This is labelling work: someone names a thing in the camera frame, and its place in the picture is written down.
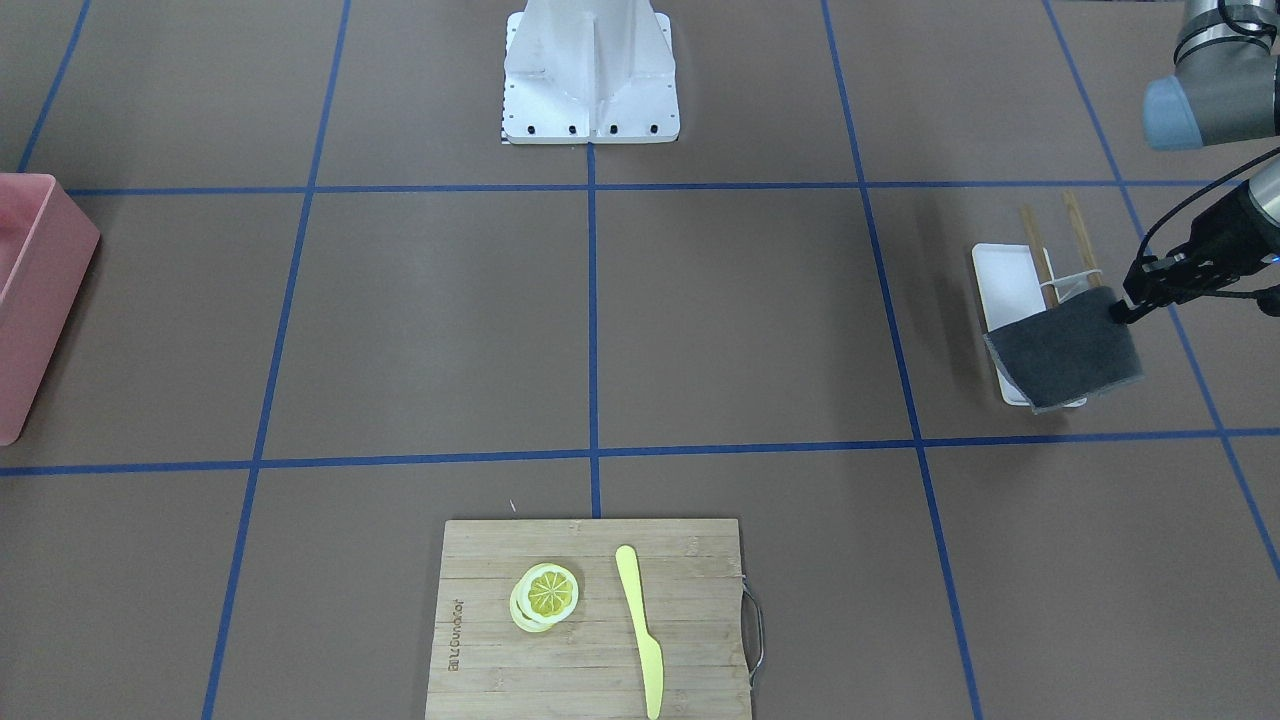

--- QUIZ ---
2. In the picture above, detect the wooden towel rack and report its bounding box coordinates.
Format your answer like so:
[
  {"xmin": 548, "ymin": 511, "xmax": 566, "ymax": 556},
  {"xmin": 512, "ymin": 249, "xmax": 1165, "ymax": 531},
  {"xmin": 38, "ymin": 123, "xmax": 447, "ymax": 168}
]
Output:
[{"xmin": 1018, "ymin": 190, "xmax": 1103, "ymax": 310}]

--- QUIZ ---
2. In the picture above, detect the yellow plastic knife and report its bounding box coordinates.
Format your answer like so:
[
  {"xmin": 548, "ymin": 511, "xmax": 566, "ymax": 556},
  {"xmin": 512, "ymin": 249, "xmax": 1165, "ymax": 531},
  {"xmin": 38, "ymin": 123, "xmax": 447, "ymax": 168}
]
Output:
[{"xmin": 614, "ymin": 544, "xmax": 666, "ymax": 719}]

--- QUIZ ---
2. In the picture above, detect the white rectangular tray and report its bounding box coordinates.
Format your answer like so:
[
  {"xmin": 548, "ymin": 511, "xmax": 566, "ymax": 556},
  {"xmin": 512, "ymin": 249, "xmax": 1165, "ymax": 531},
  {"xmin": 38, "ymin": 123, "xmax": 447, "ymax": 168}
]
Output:
[{"xmin": 970, "ymin": 243, "xmax": 1094, "ymax": 407}]

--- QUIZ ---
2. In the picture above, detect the wooden cutting board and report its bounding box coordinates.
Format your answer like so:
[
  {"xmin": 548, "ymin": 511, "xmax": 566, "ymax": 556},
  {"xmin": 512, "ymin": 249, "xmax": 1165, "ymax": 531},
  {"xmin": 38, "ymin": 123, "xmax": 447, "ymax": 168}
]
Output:
[{"xmin": 424, "ymin": 519, "xmax": 753, "ymax": 719}]

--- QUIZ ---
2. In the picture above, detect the pink plastic bin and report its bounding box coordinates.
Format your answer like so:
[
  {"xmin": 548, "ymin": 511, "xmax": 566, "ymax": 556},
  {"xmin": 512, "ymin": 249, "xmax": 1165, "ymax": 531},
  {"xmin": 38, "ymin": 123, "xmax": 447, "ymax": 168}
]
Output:
[{"xmin": 1, "ymin": 172, "xmax": 101, "ymax": 446}]

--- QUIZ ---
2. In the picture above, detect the yellow lemon slice toy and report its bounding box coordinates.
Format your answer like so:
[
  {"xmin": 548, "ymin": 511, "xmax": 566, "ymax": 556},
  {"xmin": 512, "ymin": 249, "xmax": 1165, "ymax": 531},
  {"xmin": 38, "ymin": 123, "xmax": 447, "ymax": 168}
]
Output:
[{"xmin": 508, "ymin": 562, "xmax": 580, "ymax": 633}]

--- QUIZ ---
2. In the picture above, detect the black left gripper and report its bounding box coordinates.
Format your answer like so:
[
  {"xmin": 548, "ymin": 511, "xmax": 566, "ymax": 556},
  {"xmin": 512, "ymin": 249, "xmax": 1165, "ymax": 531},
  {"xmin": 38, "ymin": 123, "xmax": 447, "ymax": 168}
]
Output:
[{"xmin": 1108, "ymin": 181, "xmax": 1279, "ymax": 325}]

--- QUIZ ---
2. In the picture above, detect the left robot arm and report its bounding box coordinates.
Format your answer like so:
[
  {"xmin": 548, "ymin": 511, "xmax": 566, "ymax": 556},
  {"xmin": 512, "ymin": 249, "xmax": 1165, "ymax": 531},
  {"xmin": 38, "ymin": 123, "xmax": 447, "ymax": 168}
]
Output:
[{"xmin": 1111, "ymin": 1, "xmax": 1279, "ymax": 324}]

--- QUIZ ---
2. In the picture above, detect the grey cloth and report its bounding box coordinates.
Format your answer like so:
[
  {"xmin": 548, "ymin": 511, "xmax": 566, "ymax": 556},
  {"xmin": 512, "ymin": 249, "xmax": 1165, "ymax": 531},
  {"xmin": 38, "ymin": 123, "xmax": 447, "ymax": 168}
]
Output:
[{"xmin": 986, "ymin": 286, "xmax": 1146, "ymax": 414}]

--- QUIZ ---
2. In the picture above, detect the white pedestal column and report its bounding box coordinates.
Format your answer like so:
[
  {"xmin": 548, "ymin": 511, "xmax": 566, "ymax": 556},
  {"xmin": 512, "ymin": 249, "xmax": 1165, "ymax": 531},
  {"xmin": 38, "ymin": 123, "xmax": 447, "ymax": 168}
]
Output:
[{"xmin": 500, "ymin": 1, "xmax": 681, "ymax": 145}]

